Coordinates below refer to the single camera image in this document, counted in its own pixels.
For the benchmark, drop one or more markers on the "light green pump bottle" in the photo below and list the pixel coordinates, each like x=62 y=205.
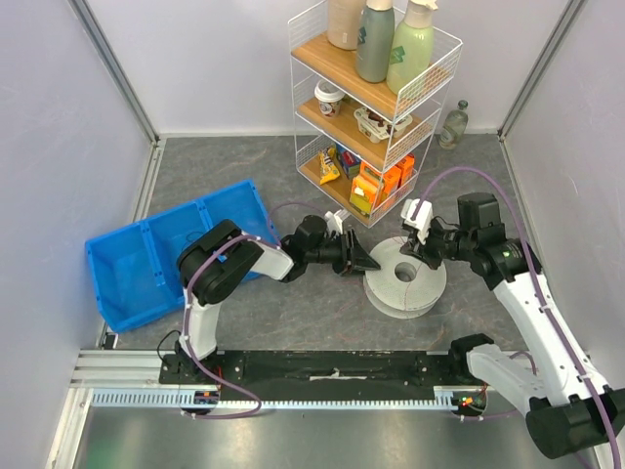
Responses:
x=413 y=44

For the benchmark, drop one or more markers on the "clear glass bottle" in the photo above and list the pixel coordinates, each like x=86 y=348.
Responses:
x=454 y=126

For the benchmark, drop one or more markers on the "grey green pump bottle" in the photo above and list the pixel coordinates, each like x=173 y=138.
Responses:
x=375 y=39

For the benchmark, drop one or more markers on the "orange sponge box front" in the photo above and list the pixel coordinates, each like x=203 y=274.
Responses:
x=369 y=189

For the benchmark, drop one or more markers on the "orange sponge box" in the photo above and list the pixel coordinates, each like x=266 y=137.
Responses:
x=369 y=189
x=391 y=180
x=405 y=167

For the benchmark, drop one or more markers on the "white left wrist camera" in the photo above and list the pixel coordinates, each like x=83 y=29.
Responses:
x=335 y=221

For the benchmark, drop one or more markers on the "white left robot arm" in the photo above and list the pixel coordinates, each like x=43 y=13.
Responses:
x=217 y=263

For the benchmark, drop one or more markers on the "paper coffee cup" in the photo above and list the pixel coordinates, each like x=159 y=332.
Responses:
x=329 y=98

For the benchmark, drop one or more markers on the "white yogurt tub pack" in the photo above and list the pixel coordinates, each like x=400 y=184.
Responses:
x=376 y=128

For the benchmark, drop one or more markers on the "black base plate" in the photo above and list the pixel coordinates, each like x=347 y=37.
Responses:
x=339 y=374

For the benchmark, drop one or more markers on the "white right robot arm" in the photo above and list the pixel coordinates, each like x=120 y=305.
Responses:
x=567 y=404

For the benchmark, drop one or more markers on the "beige pump bottle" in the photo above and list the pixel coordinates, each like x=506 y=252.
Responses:
x=343 y=22

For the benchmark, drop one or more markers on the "orange sponge box middle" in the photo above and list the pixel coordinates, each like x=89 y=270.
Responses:
x=391 y=180

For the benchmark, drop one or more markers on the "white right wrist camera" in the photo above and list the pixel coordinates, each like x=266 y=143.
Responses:
x=416 y=216

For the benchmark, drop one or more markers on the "white wire shelf rack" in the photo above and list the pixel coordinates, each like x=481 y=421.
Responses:
x=313 y=57

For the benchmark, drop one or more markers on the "grey slotted cable duct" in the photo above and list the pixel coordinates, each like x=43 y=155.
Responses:
x=194 y=399

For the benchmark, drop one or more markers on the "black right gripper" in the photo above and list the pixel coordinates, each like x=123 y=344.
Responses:
x=425 y=247

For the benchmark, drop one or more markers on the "yellow candy bag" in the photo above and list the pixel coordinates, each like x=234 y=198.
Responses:
x=328 y=171

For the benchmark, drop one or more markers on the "orange sponge box rear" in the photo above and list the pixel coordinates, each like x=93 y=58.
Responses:
x=405 y=167

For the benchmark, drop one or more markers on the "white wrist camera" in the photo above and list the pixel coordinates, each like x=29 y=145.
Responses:
x=416 y=216
x=335 y=221

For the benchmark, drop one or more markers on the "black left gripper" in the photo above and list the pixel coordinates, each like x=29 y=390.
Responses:
x=354 y=258

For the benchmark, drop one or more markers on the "blue snack box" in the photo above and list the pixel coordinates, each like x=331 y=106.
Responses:
x=348 y=161

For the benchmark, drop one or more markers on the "white cable spool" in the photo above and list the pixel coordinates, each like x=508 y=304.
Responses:
x=404 y=288

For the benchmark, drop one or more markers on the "blue plastic divided bin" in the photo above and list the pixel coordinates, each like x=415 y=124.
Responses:
x=134 y=272

